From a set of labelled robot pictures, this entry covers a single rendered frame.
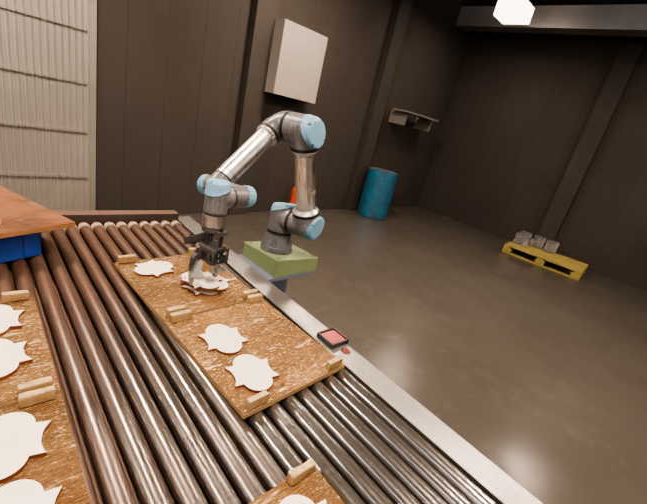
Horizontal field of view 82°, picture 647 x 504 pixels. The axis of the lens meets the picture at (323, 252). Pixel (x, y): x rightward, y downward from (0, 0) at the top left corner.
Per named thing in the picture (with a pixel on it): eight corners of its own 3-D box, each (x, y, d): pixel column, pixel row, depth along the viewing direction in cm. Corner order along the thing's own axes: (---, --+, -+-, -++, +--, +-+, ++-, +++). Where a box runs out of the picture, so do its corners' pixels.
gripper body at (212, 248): (210, 268, 119) (214, 233, 116) (192, 259, 123) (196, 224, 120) (227, 263, 126) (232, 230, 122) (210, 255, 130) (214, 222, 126)
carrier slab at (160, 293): (202, 255, 159) (203, 252, 158) (259, 300, 134) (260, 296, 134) (113, 266, 134) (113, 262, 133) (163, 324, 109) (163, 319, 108)
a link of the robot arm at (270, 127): (271, 101, 150) (188, 178, 129) (293, 105, 145) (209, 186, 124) (280, 126, 159) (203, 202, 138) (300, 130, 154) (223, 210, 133)
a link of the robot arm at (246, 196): (237, 180, 133) (213, 180, 124) (260, 187, 128) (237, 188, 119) (234, 201, 136) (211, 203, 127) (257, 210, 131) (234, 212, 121)
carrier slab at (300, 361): (261, 302, 133) (262, 298, 133) (344, 368, 108) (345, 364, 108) (164, 326, 108) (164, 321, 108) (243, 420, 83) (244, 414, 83)
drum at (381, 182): (368, 210, 744) (380, 166, 714) (391, 219, 709) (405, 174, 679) (350, 211, 703) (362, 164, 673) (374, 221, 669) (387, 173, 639)
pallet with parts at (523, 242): (587, 273, 658) (597, 254, 646) (577, 281, 594) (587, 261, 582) (514, 245, 736) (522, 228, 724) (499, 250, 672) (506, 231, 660)
